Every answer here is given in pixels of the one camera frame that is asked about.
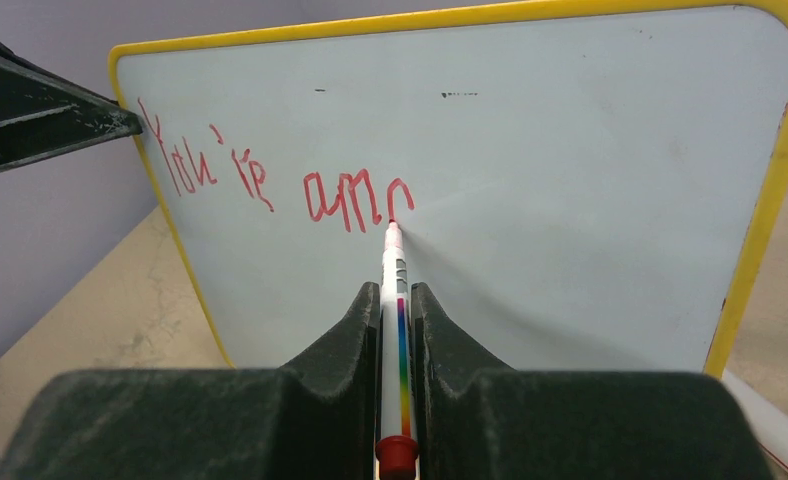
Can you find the white PVC pipe frame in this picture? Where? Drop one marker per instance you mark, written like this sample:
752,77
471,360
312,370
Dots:
769,423

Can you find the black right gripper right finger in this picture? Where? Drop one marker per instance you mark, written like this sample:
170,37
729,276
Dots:
481,419

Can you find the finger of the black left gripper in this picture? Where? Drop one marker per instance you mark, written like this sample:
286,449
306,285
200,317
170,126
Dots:
43,115

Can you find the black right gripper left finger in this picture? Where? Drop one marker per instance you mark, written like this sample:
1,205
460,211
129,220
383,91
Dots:
311,418

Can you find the red whiteboard marker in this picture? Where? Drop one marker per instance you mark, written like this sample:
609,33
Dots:
396,448

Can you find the yellow framed whiteboard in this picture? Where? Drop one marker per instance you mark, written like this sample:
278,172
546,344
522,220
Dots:
581,184

